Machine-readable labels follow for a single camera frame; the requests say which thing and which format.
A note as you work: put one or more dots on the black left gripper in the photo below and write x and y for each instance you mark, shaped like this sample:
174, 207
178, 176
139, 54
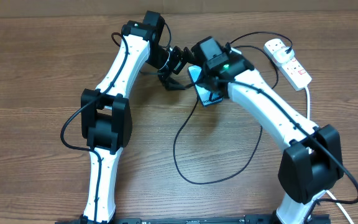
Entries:
181, 58

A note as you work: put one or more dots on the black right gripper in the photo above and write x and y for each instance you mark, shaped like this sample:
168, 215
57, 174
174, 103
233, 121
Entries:
204, 82

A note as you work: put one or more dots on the blue screen smartphone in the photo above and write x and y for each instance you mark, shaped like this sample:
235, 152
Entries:
206, 97

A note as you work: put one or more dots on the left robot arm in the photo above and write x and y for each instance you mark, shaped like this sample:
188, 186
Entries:
106, 121

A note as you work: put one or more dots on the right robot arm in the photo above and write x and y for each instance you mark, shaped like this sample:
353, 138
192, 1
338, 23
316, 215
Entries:
311, 156

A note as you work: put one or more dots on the white charger plug adapter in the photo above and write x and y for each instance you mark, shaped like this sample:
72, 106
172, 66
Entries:
283, 55

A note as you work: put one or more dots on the white power strip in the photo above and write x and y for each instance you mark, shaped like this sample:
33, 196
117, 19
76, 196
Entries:
293, 71

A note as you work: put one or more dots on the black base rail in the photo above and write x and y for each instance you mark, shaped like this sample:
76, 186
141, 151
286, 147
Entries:
247, 219

